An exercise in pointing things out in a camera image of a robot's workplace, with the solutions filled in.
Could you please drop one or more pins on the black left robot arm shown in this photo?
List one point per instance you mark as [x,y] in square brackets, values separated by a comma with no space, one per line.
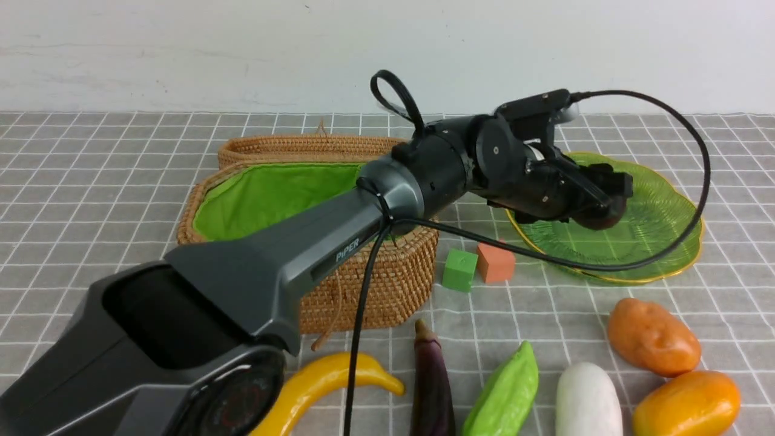
[195,344]

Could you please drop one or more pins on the woven basket lid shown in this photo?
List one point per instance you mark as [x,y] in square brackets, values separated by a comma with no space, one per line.
[320,146]

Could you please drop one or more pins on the yellow banana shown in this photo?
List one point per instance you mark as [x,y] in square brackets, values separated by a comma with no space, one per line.
[318,379]

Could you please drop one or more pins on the green chayote vegetable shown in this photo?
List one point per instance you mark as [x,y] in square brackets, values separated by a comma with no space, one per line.
[508,396]

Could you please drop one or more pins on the white radish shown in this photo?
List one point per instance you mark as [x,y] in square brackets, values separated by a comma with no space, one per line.
[587,402]

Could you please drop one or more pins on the orange foam cube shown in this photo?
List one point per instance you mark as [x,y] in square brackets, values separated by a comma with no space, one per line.
[494,264]

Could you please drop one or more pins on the orange-brown potato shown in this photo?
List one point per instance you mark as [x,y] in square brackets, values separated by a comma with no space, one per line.
[647,336]

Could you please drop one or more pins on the grey checkered tablecloth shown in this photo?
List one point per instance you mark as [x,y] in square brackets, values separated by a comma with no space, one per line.
[86,194]

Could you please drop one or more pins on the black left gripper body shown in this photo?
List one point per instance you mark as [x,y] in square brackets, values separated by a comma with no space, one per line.
[526,173]

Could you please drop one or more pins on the woven rattan basket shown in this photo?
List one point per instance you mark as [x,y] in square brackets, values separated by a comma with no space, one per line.
[245,197]

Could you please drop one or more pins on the green foam cube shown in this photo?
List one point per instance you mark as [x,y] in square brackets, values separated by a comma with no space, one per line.
[459,270]

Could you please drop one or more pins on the dark purple plum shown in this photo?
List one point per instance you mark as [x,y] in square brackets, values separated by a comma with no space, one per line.
[601,218]

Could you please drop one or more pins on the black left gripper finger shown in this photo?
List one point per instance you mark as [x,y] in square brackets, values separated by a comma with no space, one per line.
[612,182]

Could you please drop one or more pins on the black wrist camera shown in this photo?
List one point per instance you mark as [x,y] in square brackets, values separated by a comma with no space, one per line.
[539,111]

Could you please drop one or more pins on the purple eggplant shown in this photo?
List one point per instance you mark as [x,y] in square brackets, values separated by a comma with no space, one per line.
[432,409]

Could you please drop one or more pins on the orange mango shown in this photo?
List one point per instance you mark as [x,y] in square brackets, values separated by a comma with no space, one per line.
[695,403]

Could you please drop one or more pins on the green glass leaf plate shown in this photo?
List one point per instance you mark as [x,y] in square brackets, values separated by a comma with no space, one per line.
[655,216]

